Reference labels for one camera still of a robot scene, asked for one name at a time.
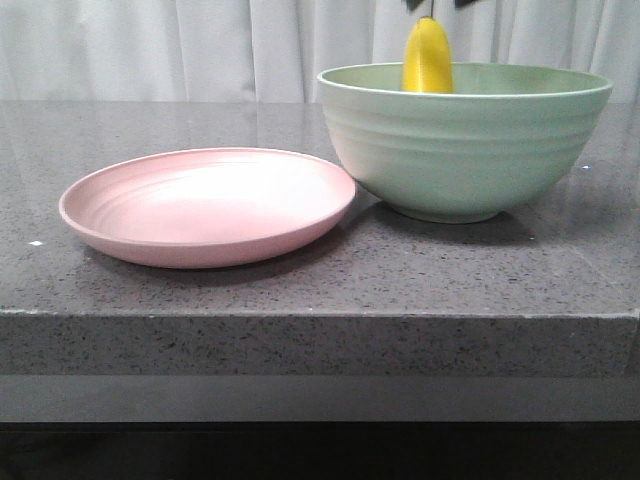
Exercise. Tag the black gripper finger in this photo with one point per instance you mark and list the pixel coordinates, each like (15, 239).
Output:
(413, 5)
(464, 3)

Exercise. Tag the yellow banana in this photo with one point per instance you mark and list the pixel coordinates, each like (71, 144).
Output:
(427, 65)

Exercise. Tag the green bowl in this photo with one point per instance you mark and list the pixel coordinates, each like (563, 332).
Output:
(503, 136)

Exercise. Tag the pink plate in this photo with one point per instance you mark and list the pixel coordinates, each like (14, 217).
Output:
(208, 208)

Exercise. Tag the grey-white curtain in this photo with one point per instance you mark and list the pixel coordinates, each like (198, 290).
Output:
(272, 51)

